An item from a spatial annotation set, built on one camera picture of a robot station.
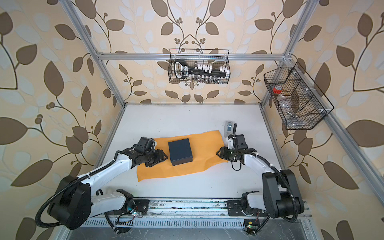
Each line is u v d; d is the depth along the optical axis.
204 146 0.96
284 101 0.70
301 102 0.73
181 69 0.85
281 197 0.42
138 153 0.64
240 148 0.71
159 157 0.77
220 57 0.91
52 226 0.41
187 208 0.75
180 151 0.87
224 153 0.79
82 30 0.80
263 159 0.54
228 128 1.02
